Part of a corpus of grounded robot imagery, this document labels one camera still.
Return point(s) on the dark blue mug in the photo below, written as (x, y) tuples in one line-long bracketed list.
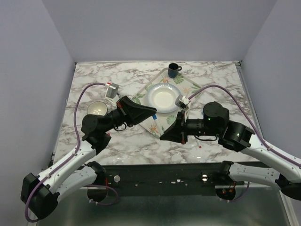
[(173, 70)]

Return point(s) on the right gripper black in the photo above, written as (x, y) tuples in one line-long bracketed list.
[(178, 131)]

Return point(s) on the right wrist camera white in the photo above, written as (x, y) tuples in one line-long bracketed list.
[(184, 104)]

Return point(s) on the white blue acrylic marker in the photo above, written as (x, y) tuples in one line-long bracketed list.
[(159, 126)]

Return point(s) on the teal bowl white inside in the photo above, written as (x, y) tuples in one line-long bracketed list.
[(97, 108)]

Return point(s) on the white blue-rimmed plate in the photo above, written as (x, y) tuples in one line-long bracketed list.
[(162, 96)]

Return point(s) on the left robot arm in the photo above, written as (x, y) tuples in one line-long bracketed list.
[(41, 193)]

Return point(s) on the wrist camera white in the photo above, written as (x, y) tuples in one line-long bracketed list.
[(112, 92), (184, 104)]

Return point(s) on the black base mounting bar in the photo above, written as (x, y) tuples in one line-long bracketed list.
[(164, 179)]

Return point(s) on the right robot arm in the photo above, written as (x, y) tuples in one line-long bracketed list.
[(282, 170)]

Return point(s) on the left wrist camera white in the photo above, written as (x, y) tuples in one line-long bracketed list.
[(112, 92)]

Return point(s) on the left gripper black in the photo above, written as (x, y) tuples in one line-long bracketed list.
[(129, 106)]

